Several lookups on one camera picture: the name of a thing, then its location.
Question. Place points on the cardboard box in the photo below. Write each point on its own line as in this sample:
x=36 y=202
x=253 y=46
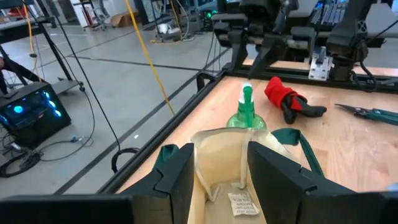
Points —
x=122 y=20

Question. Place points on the red and black gardening glove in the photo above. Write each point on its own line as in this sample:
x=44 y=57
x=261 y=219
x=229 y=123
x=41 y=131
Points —
x=280 y=91

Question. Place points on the computer tower with blue lights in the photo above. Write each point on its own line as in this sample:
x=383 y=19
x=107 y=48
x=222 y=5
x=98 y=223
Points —
x=31 y=115

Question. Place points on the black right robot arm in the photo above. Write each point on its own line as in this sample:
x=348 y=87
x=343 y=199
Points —
x=348 y=34

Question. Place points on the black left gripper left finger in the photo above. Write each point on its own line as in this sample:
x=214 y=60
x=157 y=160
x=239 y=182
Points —
x=174 y=186

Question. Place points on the person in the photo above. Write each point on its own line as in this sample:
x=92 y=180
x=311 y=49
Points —
x=18 y=70

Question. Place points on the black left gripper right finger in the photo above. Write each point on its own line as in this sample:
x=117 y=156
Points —
x=273 y=180

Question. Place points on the grey desk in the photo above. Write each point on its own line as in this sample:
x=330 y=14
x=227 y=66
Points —
x=381 y=21

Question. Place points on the black tripod stand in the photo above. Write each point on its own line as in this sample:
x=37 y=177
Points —
x=57 y=59

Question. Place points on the black pruning shears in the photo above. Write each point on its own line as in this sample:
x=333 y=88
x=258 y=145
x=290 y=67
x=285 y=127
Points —
x=379 y=115

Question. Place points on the green spray bottle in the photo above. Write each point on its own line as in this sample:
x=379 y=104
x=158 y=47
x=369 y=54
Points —
x=247 y=115

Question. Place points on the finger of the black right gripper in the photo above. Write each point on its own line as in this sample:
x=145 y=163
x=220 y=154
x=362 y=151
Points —
x=238 y=49
x=269 y=53

